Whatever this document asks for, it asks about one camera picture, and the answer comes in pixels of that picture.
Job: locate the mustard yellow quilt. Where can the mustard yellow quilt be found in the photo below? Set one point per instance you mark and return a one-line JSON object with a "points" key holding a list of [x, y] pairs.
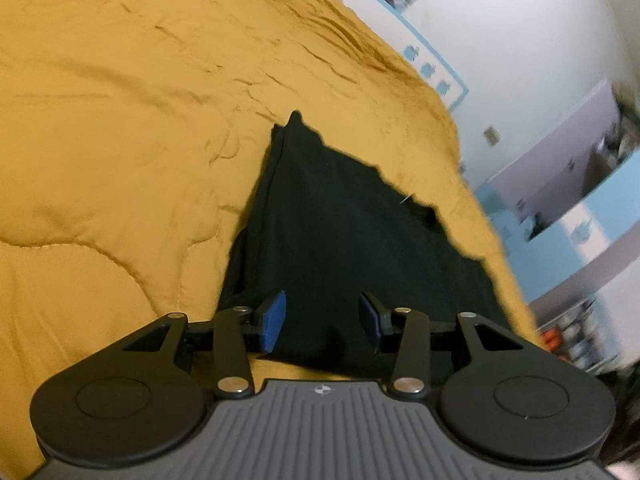
{"points": [[125, 110]]}

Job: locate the lilac and blue wardrobe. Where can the lilac and blue wardrobe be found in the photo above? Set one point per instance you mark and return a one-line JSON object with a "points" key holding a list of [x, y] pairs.
{"points": [[550, 180]]}

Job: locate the white and blue headboard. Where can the white and blue headboard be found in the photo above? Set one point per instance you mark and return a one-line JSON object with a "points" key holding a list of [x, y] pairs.
{"points": [[380, 20]]}

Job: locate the black long-sleeve sweater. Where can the black long-sleeve sweater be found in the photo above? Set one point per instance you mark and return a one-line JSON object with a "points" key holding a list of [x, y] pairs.
{"points": [[340, 235]]}

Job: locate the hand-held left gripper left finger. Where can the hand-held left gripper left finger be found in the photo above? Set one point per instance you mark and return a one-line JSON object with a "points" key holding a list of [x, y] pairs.
{"points": [[272, 320]]}

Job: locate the wall switch plate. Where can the wall switch plate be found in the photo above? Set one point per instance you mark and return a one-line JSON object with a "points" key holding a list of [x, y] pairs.
{"points": [[491, 136]]}

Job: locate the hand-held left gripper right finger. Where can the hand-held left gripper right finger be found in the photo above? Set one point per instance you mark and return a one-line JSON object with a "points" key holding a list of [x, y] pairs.
{"points": [[369, 320]]}

